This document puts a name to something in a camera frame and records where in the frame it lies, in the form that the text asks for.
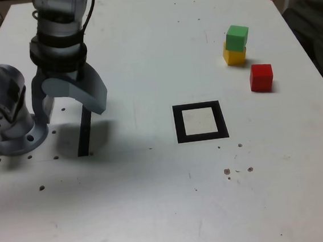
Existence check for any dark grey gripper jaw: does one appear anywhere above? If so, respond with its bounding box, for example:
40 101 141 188
28 67 57 127

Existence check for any black tape square outline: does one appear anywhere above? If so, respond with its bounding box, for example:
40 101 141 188
171 99 230 145

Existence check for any yellow cube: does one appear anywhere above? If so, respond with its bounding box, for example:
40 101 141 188
222 39 249 67

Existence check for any person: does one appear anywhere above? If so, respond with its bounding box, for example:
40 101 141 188
280 0 323 115

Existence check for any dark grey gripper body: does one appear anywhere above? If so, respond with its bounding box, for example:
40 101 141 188
34 62 88 85

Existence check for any black tape strip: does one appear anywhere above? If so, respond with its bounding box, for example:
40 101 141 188
72 103 97 158

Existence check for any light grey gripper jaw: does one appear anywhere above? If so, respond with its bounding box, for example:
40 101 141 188
39 61 111 121

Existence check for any red cube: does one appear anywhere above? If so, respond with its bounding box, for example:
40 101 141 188
248 62 275 93

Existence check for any green cube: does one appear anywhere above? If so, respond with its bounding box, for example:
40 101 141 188
223 23 251 54

